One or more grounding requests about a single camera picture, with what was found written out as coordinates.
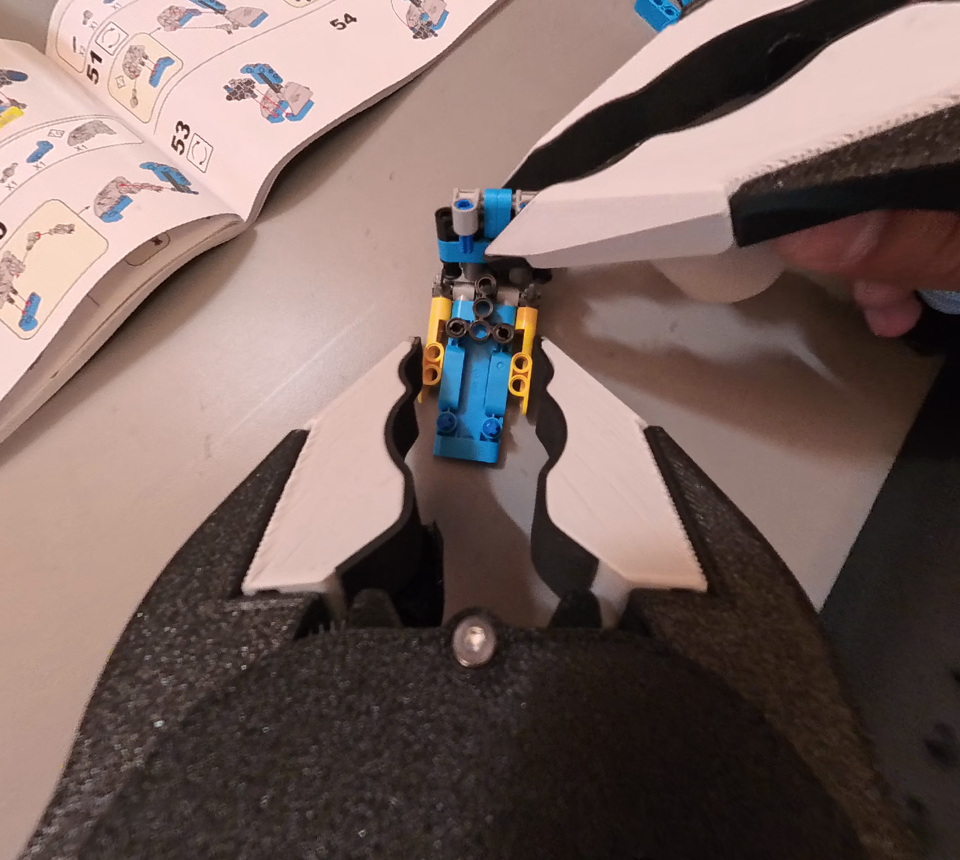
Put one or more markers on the black perforated panel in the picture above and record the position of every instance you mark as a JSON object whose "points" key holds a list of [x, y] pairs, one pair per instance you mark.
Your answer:
{"points": [[900, 612]]}

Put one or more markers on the blue grey brick assembly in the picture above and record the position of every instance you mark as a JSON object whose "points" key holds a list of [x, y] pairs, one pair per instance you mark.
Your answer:
{"points": [[465, 214]]}

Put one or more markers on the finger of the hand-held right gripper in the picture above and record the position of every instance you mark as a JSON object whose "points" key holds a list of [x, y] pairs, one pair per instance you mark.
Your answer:
{"points": [[637, 214], [675, 76]]}

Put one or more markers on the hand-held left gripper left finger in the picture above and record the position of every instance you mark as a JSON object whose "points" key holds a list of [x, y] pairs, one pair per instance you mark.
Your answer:
{"points": [[337, 485]]}

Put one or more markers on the open instruction booklet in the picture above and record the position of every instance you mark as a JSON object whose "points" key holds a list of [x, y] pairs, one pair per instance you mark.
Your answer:
{"points": [[225, 87]]}

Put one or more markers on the blue yellow brick chassis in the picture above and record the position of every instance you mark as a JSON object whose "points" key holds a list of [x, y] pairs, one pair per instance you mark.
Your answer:
{"points": [[469, 380]]}

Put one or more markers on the person's right hand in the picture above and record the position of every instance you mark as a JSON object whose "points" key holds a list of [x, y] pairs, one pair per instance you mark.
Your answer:
{"points": [[885, 260]]}

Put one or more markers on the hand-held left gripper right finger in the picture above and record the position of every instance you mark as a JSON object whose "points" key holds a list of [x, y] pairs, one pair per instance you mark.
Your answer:
{"points": [[607, 485]]}

